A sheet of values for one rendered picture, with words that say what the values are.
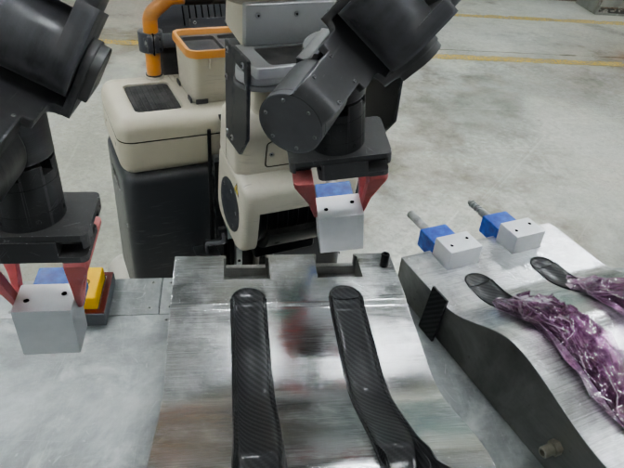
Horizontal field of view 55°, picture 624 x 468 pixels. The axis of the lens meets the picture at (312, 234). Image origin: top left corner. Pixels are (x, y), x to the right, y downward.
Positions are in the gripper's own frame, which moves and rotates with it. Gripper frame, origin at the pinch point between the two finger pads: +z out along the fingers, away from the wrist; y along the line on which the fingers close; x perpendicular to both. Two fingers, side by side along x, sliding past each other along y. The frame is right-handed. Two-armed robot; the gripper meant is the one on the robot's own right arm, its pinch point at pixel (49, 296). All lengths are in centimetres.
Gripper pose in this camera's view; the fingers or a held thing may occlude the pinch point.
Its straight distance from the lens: 59.3
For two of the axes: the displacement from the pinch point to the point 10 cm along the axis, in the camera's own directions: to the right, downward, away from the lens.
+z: -0.7, 8.1, 5.9
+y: 9.9, -0.2, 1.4
